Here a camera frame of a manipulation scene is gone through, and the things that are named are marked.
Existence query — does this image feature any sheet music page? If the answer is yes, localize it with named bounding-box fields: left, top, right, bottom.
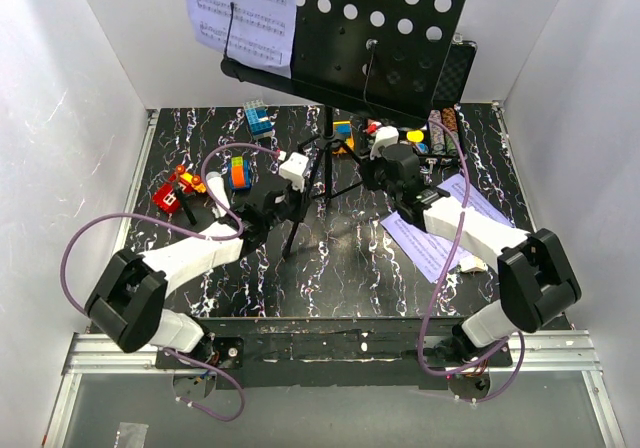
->
left=382, top=187, right=514, bottom=283
left=185, top=0, right=297, bottom=78

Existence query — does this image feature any black tripod music stand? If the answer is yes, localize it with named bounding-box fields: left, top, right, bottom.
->
left=219, top=0, right=477, bottom=260

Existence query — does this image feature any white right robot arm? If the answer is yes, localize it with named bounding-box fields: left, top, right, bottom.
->
left=359, top=144, right=582, bottom=366

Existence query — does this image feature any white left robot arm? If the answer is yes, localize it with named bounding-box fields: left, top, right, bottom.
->
left=85, top=178, right=310, bottom=368

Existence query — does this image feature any yellow dealer chip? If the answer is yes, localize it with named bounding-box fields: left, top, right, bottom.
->
left=406, top=130, right=425, bottom=143

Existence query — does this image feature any orange blue toy car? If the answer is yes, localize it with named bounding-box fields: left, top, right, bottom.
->
left=229, top=156, right=252, bottom=191

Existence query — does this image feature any black poker chip case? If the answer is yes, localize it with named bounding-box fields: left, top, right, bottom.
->
left=398, top=40, right=477, bottom=171

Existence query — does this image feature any blue white brick stack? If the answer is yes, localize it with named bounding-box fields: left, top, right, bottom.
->
left=243, top=99, right=274, bottom=140

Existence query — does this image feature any red toy brick house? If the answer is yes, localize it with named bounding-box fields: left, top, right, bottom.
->
left=152, top=165, right=206, bottom=214

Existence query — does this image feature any small white paper scrap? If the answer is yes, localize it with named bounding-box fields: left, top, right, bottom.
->
left=458, top=255, right=488, bottom=273

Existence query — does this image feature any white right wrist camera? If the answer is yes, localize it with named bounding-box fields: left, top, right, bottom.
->
left=369, top=126, right=399, bottom=160

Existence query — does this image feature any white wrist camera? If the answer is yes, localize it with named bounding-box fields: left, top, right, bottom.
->
left=369, top=126, right=399, bottom=160
left=278, top=152, right=309, bottom=193

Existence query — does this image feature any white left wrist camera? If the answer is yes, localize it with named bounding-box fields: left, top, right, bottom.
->
left=278, top=152, right=309, bottom=193

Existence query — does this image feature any yellow blue brick frame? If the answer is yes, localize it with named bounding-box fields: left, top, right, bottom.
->
left=332, top=120, right=354, bottom=155

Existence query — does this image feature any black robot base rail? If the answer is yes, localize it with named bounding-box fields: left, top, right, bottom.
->
left=154, top=316, right=506, bottom=392

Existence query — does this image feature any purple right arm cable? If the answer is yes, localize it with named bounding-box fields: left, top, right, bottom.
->
left=417, top=117, right=526, bottom=403

